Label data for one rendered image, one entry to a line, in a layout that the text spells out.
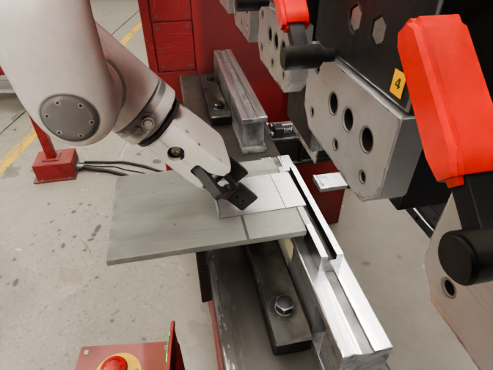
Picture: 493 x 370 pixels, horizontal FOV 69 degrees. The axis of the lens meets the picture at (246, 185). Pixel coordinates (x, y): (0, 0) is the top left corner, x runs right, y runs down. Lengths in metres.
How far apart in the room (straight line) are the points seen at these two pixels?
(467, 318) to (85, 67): 0.30
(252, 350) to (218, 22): 1.04
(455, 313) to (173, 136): 0.32
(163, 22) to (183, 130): 0.90
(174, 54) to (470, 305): 1.22
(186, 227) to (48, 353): 1.25
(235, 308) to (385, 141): 0.39
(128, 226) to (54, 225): 1.67
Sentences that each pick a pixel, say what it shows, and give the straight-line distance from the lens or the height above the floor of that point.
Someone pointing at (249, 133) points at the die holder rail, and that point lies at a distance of 0.86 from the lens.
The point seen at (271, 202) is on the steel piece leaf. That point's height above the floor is 1.00.
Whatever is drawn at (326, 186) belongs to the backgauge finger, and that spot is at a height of 1.01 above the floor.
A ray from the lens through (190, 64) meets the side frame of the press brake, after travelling 1.34.
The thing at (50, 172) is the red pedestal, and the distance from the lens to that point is 2.49.
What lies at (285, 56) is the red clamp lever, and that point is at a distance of 0.28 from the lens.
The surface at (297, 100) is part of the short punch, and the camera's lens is 0.50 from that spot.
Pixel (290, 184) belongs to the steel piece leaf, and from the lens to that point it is 0.57.
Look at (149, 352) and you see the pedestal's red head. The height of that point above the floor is 0.78.
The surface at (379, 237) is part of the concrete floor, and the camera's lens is 1.98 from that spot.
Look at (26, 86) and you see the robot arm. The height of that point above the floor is 1.24.
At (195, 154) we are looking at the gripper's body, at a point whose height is 1.12.
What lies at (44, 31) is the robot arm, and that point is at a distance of 0.32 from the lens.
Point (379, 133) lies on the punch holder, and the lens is 0.24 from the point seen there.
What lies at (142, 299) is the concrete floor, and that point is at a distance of 1.69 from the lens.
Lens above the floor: 1.35
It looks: 38 degrees down
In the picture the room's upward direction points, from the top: straight up
